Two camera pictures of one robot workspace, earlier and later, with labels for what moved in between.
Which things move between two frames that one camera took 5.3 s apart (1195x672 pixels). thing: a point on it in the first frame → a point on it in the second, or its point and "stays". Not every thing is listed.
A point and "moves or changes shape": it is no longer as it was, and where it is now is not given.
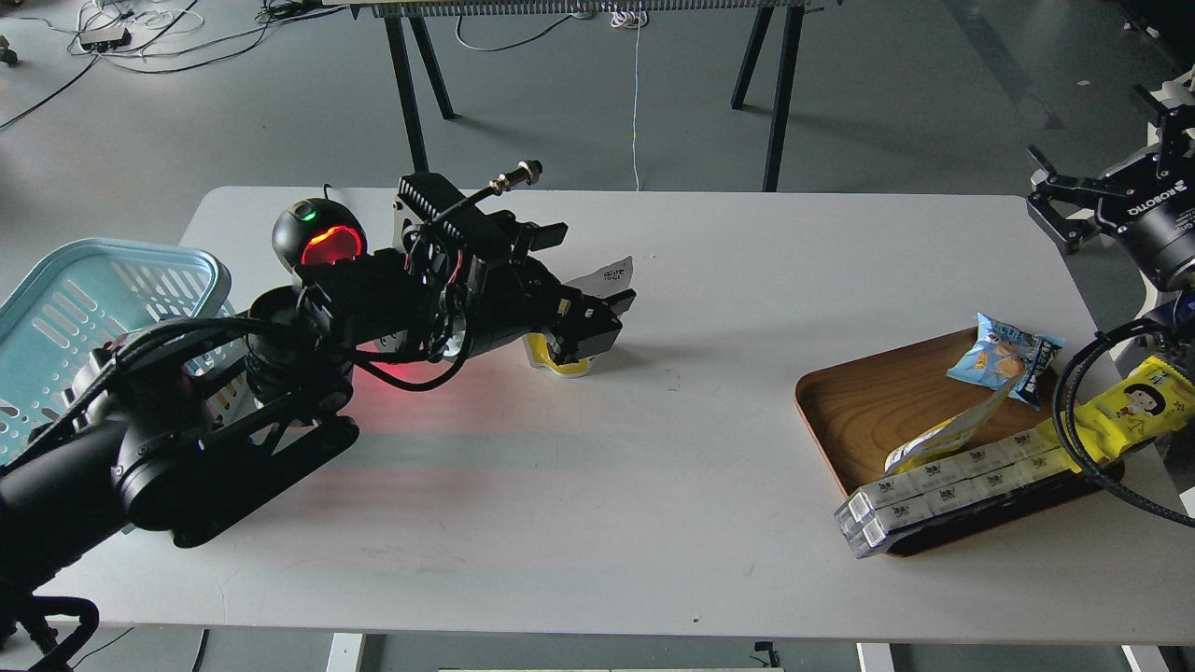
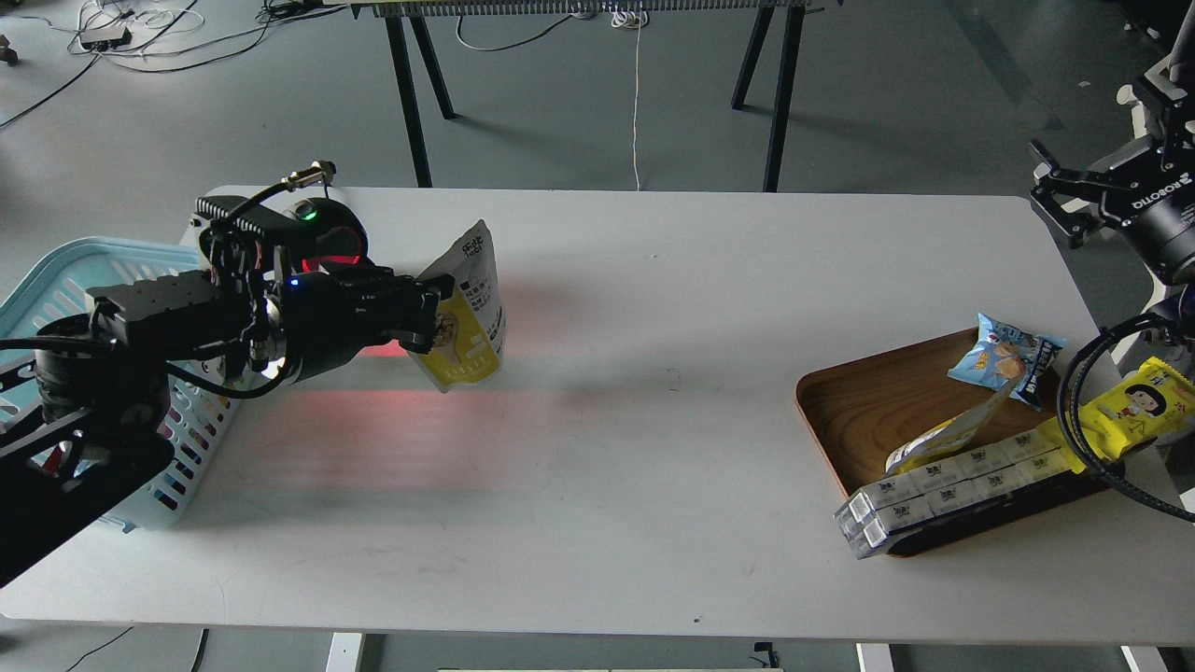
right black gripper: [1151, 205] stays
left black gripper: [507, 300] → [330, 315]
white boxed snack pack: [871, 511] stays
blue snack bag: [1001, 352] stays
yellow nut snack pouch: [604, 283] moves or changes shape
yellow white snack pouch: [948, 438] stays
